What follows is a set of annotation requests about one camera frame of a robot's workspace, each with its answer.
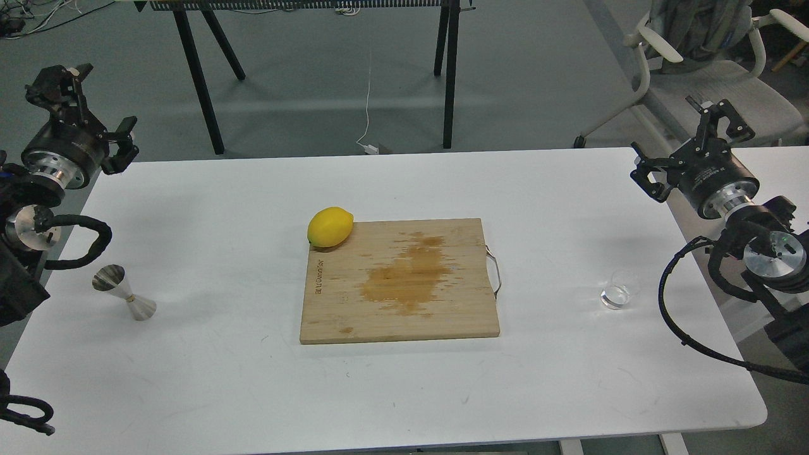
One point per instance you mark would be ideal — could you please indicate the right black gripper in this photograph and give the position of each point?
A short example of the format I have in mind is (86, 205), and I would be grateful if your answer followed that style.
(710, 165)

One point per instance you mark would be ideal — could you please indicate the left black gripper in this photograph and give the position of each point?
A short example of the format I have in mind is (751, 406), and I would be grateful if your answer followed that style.
(63, 151)

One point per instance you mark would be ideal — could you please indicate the small clear glass cup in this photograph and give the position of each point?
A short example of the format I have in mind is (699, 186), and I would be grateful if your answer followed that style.
(622, 288)

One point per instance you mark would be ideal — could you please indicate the steel double jigger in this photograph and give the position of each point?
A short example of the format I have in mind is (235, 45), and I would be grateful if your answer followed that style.
(112, 279)

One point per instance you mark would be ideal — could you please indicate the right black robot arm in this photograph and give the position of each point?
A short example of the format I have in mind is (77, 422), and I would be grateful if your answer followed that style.
(794, 350)

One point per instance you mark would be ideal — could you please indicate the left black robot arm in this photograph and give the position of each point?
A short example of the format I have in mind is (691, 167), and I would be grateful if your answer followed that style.
(30, 229)

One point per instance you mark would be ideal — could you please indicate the grey office chair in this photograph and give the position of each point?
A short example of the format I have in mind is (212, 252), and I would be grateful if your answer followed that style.
(692, 54)

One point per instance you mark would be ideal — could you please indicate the yellow lemon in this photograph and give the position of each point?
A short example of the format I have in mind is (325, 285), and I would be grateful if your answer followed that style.
(330, 227)

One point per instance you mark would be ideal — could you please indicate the wooden cutting board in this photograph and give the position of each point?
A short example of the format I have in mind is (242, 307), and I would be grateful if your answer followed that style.
(401, 281)

